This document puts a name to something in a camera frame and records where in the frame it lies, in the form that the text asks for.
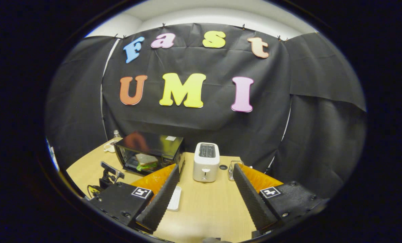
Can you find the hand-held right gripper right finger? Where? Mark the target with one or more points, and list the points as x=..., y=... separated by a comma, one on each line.
x=251, y=202

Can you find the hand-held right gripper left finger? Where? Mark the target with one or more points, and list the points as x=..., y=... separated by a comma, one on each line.
x=160, y=202

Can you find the sandwich with lettuce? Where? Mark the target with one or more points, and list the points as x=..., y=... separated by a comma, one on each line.
x=146, y=159

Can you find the black electric oven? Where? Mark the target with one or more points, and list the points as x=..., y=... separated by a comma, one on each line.
x=153, y=141

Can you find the white rectangular plate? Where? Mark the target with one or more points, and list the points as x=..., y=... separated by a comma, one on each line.
x=174, y=199

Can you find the white divided snack plate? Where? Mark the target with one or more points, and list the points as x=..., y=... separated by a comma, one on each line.
x=109, y=146

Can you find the clear water bottle green label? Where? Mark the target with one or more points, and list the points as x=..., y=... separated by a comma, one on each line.
x=116, y=135

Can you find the small black round cap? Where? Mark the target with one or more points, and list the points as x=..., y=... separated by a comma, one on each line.
x=223, y=167

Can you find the white toaster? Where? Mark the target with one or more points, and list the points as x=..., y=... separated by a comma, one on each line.
x=206, y=163

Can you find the blue white printed board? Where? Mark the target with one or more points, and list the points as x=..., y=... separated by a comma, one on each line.
x=52, y=155

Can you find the black backdrop cloth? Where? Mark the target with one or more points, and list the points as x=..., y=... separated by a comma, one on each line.
x=204, y=125

